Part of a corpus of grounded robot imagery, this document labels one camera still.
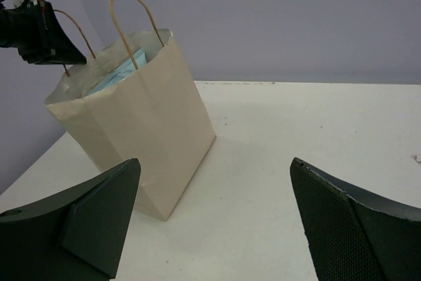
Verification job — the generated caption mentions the beige paper bag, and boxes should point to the beige paper bag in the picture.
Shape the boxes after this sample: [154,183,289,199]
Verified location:
[44,27,216,221]

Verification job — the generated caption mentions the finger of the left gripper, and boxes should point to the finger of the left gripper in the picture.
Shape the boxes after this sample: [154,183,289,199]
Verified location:
[35,0,87,65]

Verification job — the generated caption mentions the light blue snack bag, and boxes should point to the light blue snack bag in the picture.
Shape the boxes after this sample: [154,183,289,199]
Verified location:
[88,48,147,95]

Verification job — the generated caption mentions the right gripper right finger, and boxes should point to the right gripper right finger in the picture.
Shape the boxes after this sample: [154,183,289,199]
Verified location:
[289,157,420,280]

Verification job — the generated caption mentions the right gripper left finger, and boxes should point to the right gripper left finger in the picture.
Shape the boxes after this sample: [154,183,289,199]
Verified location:
[1,159,141,280]

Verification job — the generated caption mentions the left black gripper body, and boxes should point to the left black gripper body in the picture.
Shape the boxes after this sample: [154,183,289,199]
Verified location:
[1,0,45,63]

